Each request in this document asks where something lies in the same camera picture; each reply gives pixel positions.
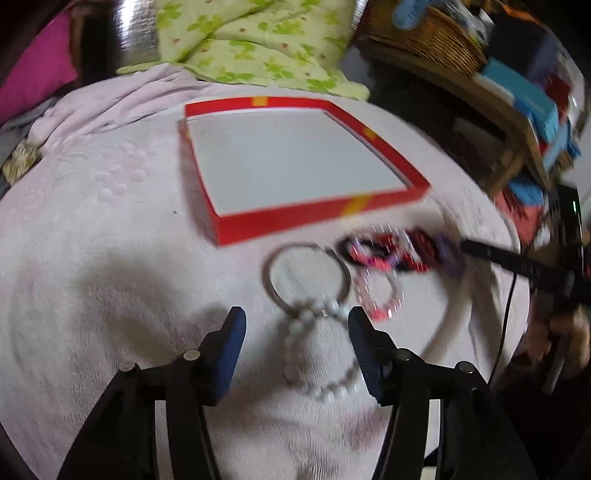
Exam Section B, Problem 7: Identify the dark maroon ring bangle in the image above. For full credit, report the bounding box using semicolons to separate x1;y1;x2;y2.
339;236;401;271

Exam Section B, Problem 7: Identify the red cardboard box tray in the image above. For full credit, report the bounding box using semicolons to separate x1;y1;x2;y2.
184;96;430;246

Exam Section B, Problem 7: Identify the pink fleece blanket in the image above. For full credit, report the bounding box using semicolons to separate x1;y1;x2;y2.
0;63;532;480

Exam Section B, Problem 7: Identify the silver metal bangle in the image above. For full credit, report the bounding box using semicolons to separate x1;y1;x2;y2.
262;242;353;316

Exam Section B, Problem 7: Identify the white pearl bead bracelet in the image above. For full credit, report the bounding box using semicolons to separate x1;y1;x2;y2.
280;298;366;401

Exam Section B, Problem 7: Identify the magenta pillow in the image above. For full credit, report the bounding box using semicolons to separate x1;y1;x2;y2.
1;10;78;124

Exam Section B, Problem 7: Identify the silver foil insulation sheet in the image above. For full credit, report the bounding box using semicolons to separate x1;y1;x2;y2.
113;0;160;68

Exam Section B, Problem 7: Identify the red bead bracelet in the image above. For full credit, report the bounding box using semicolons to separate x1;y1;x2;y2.
392;228;446;274

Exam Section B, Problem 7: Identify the blue fashion box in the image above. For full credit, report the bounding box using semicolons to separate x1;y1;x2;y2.
482;59;559;143

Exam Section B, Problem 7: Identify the wooden shelf table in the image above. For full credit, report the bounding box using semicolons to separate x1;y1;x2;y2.
356;37;552;197

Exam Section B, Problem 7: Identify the person's right hand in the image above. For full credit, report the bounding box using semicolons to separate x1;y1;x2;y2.
525;293;590;393

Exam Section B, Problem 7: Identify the pink purple bead bracelet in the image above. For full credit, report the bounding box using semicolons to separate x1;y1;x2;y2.
352;263;406;323

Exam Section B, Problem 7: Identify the blue cloth in basket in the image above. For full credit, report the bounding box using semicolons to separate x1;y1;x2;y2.
392;0;435;30

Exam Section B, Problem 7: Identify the wicker basket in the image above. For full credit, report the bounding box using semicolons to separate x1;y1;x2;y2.
366;0;487;75

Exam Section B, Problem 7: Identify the beige patterned cloth piece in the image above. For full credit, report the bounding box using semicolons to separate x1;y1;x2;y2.
2;140;41;185

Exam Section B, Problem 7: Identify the green clover pattern quilt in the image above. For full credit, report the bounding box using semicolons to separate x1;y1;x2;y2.
118;1;370;101

